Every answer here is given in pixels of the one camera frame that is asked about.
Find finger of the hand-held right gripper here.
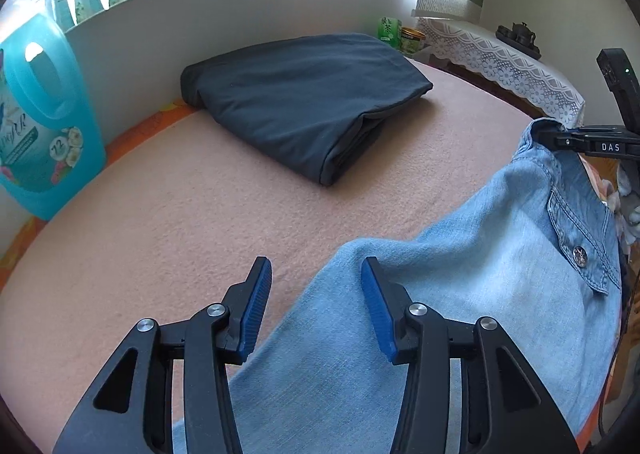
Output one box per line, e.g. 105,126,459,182
532,125,591,155

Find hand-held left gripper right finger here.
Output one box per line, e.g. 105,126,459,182
361,256,576,454

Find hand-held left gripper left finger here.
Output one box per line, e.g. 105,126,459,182
52,256,273,454

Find blue denim pants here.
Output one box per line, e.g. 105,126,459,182
172,119,626,454

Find folded dark grey pants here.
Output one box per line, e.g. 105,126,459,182
180,34,435,187

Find pile of white cloth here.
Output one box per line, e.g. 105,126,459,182
617,169,640,239

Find white lace tablecloth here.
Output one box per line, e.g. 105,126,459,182
417,16,586,127

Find dark teapot set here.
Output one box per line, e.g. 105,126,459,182
496,22,542,60

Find jar with gold lid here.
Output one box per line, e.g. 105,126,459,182
400,28,427,54

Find green tea box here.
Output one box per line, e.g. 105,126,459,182
376,16,403,52

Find blue laundry detergent bottle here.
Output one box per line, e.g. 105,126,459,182
0,14,107,222

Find white backboard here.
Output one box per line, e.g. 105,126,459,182
65,0,421,109

